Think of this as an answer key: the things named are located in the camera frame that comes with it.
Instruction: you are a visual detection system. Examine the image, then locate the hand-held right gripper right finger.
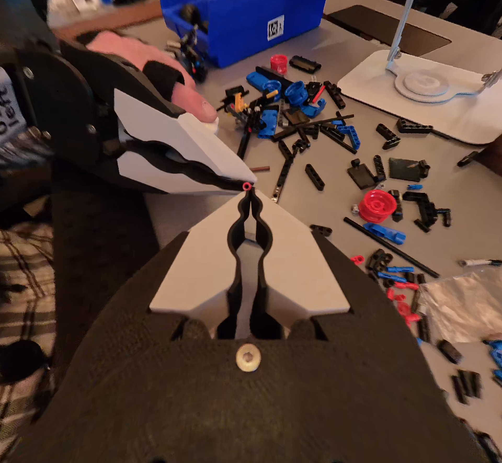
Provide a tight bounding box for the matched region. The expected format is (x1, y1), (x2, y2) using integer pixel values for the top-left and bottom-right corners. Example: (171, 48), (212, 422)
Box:
(251, 189), (351, 339)

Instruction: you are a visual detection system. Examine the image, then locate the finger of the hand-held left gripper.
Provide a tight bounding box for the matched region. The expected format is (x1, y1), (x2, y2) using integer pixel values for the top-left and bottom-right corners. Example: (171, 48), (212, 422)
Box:
(113, 88), (258, 185)
(116, 149), (246, 196)

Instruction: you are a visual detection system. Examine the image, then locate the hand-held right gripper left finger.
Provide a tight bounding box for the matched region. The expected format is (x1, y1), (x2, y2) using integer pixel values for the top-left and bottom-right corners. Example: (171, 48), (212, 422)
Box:
(149, 190), (252, 340)

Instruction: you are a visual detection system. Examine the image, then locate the white desk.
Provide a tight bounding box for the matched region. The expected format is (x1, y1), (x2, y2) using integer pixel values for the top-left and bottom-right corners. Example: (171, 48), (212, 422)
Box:
(51, 0), (502, 452)

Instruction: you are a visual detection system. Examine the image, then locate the person's left hand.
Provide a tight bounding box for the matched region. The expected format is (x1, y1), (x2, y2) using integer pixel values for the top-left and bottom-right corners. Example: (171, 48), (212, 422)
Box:
(85, 31), (219, 124)

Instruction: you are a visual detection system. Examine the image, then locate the black perpendicular connector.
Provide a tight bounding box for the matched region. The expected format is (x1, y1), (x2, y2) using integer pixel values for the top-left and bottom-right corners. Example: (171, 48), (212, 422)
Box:
(366, 249), (394, 272)

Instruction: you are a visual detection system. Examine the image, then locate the partly built toy model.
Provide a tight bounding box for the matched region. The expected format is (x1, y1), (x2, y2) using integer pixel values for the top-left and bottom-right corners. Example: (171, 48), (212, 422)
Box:
(167, 2), (210, 83)

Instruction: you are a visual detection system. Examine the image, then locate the long black axle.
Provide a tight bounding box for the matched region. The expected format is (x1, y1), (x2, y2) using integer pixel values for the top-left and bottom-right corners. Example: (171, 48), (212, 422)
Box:
(343, 217), (441, 278)

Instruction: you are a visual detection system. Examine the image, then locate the pile of small building pieces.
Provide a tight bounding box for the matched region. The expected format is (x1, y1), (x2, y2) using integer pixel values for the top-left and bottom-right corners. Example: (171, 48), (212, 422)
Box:
(365, 263), (502, 409)

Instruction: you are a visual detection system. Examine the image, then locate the black flat panel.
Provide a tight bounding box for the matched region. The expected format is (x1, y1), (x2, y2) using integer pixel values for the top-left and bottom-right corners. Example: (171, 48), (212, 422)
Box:
(347, 158), (379, 190)

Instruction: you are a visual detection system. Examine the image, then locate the blue tagged storage bin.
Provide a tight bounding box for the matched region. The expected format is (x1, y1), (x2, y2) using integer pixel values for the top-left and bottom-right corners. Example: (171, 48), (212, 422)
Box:
(157, 0), (338, 68)

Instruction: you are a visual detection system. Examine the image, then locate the large blue curved panel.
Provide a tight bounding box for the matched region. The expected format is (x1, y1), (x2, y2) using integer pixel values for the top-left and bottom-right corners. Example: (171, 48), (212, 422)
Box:
(302, 98), (327, 118)

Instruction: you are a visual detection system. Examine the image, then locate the blue angled beam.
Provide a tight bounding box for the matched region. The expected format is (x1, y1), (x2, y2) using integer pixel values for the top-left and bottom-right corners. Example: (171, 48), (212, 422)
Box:
(337, 125), (361, 150)

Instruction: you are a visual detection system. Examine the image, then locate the black curved panel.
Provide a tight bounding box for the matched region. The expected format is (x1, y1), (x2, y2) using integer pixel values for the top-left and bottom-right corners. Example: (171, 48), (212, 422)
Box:
(388, 157), (431, 182)

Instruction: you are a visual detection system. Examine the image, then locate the black angled beam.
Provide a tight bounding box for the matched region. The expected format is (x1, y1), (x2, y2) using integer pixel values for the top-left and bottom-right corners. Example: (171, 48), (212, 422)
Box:
(376, 123), (402, 151)

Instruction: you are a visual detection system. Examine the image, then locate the clear plastic bag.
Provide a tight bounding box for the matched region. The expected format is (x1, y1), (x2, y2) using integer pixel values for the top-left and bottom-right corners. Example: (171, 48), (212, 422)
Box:
(418, 267), (502, 344)

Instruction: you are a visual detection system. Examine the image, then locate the person's plaid shirt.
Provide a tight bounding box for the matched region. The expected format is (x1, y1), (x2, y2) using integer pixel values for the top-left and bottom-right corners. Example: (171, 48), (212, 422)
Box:
(0, 220), (57, 452)

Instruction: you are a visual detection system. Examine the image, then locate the black L-shaped beam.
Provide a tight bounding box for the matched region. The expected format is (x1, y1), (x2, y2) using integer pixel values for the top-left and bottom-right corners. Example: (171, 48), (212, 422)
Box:
(396, 118), (434, 135)

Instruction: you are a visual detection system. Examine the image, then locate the white book stand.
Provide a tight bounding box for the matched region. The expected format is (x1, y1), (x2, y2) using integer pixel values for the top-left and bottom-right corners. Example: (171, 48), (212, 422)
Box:
(337, 0), (502, 145)

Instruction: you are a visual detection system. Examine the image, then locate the black frame piece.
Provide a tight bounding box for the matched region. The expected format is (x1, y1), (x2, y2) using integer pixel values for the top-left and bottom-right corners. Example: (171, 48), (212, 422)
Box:
(402, 191), (452, 233)

